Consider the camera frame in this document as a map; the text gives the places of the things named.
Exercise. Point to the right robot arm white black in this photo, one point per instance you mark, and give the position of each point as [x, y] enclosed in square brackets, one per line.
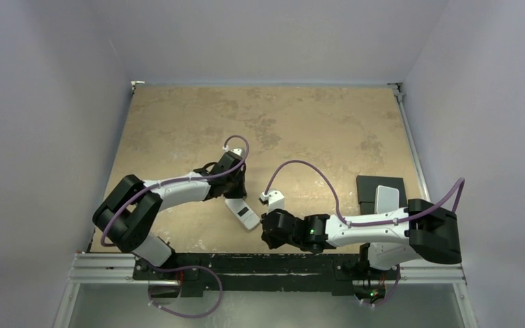
[421, 230]

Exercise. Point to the white device on box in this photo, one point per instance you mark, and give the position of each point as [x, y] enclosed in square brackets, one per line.
[387, 199]

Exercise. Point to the aluminium frame rail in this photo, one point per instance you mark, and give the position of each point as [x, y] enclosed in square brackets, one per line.
[460, 286]

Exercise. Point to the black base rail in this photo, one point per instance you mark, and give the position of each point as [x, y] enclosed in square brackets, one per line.
[201, 272]

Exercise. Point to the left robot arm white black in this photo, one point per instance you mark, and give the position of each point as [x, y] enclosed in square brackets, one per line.
[129, 211]

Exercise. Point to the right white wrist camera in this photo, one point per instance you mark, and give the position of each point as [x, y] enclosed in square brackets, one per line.
[273, 200]

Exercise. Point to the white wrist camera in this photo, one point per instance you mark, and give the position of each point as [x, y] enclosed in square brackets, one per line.
[238, 153]
[273, 200]

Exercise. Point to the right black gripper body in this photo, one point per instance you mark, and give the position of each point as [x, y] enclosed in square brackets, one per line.
[271, 225]

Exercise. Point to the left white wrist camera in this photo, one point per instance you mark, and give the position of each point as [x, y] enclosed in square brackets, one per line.
[238, 153]

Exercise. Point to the black perforated box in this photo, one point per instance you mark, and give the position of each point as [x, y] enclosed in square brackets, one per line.
[366, 186]

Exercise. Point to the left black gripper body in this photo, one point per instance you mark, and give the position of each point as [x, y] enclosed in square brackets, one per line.
[235, 186]

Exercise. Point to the white red remote control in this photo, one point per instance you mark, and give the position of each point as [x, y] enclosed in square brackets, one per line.
[242, 211]

